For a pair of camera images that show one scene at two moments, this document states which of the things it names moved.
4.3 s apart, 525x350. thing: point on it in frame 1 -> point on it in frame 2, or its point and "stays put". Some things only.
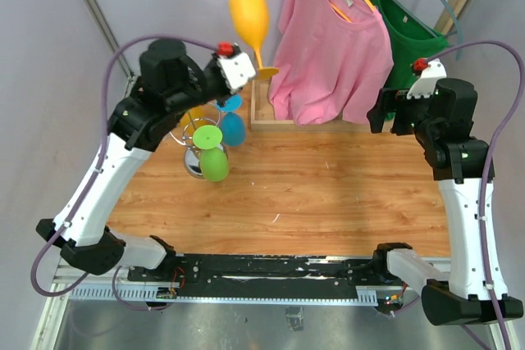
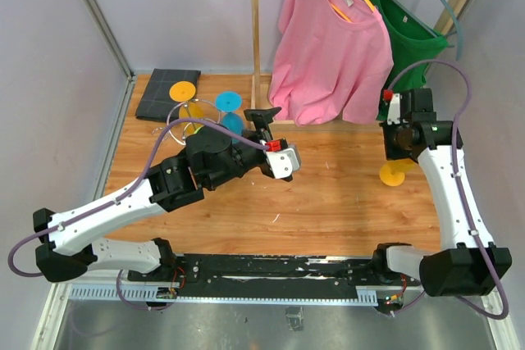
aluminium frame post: (97, 12) stays put
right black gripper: (387, 97) -> (392, 152)
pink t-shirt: (334, 56) stays put
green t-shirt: (410, 38) stays put
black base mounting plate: (260, 275) stays put
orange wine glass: (250, 13) -> (393, 172)
